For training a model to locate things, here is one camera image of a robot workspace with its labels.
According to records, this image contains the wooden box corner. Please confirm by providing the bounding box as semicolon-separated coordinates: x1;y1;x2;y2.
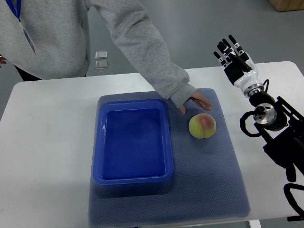
269;0;304;12

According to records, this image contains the blue plastic tray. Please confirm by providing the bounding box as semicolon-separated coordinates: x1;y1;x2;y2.
92;99;173;186

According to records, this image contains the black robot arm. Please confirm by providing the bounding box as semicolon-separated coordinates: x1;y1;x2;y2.
240;80;304;221

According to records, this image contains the upper silver floor plate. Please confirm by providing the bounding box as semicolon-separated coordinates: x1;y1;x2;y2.
95;51;107;59

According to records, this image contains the silver floor plate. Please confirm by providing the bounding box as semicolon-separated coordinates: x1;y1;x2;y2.
95;60;108;70
95;51;107;59

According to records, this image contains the blue mesh mat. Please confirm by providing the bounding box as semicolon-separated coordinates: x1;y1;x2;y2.
88;88;250;228

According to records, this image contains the blue lanyard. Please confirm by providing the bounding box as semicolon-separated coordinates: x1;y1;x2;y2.
6;0;36;55

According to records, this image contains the grey sweatshirt sleeve forearm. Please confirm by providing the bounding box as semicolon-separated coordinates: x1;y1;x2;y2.
86;0;196;108

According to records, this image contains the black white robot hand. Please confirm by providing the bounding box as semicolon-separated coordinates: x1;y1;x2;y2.
214;35;264;98

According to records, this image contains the yellow red peach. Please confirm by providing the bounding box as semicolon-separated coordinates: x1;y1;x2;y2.
189;113;217;139

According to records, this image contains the lower silver floor plate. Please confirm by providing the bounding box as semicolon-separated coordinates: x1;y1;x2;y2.
95;60;108;70

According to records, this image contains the person's bare hand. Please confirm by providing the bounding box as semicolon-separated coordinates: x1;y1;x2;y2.
179;91;213;114

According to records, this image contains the person's other hand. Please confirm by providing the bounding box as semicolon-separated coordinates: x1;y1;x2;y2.
0;55;7;68

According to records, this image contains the grey sweatshirt torso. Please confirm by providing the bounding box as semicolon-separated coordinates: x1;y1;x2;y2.
0;0;90;79

